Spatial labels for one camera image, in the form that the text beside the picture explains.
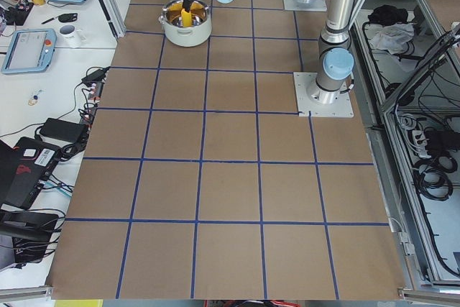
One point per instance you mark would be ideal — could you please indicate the pale green cooking pot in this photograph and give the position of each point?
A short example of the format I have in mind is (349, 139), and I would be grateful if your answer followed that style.
(200, 27)

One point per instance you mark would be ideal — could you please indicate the white mug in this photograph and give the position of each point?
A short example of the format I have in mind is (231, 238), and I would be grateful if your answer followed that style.
(72, 35)

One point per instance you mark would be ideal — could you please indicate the black power strip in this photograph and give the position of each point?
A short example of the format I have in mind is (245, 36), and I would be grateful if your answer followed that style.
(92, 96)

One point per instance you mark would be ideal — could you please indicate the blue teach pendant tablet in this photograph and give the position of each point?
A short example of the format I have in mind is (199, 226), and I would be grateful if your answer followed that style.
(30, 51)

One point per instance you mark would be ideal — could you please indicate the black power adapter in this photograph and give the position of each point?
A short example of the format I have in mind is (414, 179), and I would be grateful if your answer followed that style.
(63, 130)

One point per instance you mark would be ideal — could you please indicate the brown paper table cover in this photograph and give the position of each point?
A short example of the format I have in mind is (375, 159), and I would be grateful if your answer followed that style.
(195, 185)

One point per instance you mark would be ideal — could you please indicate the black cloth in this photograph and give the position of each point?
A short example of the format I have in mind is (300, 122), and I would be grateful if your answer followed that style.
(387, 15)

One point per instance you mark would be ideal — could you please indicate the white crumpled cloth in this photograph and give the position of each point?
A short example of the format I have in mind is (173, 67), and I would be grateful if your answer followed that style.
(394, 38)

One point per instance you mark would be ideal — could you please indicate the black laptop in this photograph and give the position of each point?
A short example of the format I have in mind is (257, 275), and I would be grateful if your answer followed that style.
(24, 169)

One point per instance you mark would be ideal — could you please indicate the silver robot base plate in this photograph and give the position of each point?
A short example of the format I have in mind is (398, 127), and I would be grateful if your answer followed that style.
(315, 102)

